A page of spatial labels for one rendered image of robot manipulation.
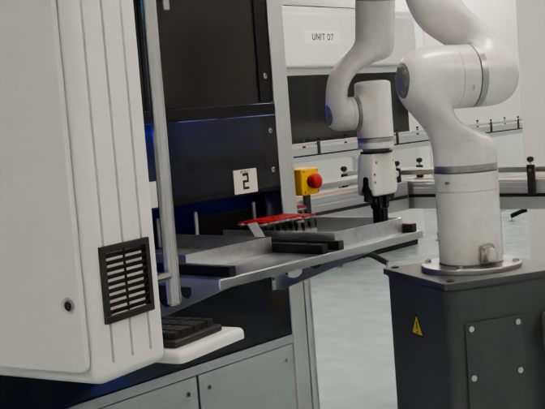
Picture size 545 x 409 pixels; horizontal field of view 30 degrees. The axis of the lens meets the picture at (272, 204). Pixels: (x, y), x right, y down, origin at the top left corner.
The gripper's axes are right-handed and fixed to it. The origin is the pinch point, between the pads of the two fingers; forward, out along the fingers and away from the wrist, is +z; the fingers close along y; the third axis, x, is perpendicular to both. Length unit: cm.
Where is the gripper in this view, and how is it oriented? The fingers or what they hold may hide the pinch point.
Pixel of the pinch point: (380, 217)
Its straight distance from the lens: 238.7
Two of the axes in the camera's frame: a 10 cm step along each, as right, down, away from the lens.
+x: 7.5, 0.1, -6.6
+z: 0.7, 9.9, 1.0
